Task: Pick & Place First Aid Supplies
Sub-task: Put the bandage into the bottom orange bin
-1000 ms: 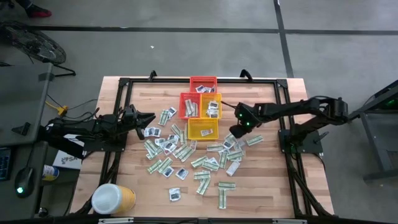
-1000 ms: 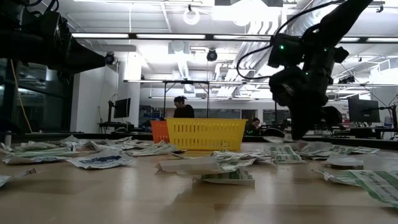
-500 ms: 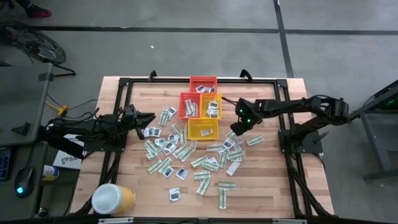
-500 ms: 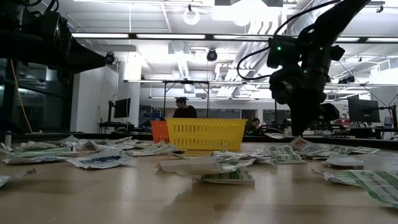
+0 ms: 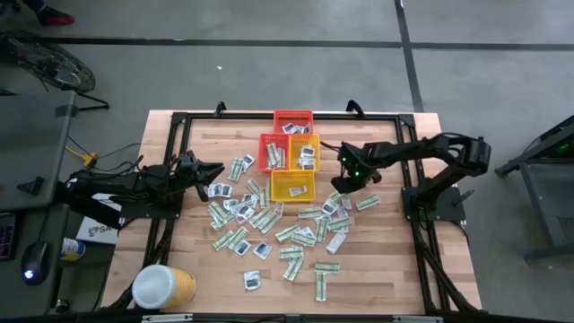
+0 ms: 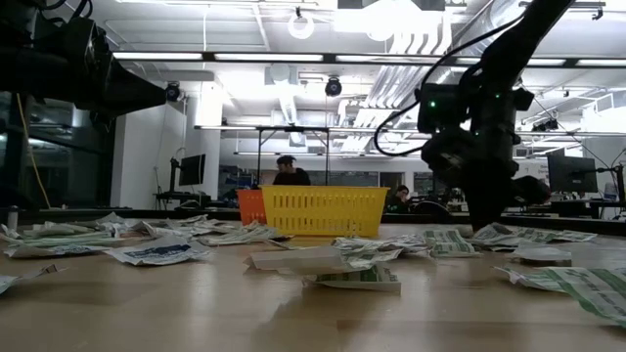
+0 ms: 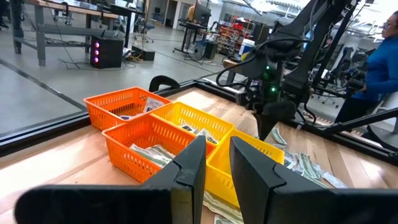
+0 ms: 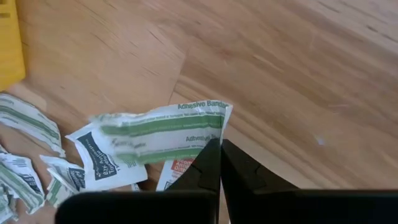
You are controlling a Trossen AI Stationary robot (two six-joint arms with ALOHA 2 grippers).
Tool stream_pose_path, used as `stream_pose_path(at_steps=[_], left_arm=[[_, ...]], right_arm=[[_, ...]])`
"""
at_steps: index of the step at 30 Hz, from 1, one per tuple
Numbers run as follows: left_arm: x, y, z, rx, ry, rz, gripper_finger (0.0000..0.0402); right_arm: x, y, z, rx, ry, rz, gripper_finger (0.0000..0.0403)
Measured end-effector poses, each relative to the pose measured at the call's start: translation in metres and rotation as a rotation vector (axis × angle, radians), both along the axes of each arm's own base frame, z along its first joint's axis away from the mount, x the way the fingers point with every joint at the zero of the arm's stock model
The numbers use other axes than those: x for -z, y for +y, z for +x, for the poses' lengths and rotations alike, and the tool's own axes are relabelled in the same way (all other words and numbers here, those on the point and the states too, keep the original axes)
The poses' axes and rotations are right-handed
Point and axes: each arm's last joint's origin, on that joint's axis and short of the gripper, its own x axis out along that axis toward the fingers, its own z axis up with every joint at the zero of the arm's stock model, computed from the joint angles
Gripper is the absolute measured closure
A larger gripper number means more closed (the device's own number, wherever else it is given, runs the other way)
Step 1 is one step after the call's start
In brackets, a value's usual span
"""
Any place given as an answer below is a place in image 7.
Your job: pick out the white wipe packet dark label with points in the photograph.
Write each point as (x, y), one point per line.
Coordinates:
(206, 136)
(154, 104)
(188, 128)
(127, 117)
(289, 161)

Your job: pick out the green striped bandage packet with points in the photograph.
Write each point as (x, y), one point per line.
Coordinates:
(146, 154)
(224, 221)
(309, 166)
(278, 137)
(164, 152)
(222, 207)

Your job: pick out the black computer tower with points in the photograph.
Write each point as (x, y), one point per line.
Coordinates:
(107, 53)

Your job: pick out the grey metal workbench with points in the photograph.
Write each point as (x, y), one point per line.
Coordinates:
(62, 29)

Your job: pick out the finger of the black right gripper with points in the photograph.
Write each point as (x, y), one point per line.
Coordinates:
(264, 123)
(284, 112)

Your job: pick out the black computer monitor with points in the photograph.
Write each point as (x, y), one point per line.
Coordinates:
(202, 14)

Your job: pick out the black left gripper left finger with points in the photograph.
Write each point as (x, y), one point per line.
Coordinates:
(155, 202)

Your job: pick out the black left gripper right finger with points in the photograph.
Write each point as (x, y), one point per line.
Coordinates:
(280, 202)

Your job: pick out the orange plastic basket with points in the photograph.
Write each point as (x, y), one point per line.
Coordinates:
(105, 109)
(130, 155)

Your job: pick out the person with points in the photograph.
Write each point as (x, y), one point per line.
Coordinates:
(379, 68)
(191, 11)

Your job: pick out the black desk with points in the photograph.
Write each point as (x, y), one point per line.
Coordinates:
(192, 28)

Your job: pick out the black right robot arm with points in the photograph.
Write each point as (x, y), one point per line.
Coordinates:
(292, 40)

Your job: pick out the yellow plastic basket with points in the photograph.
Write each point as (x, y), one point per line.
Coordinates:
(186, 113)
(224, 174)

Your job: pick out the red parts shelf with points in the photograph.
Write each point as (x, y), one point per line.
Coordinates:
(230, 37)

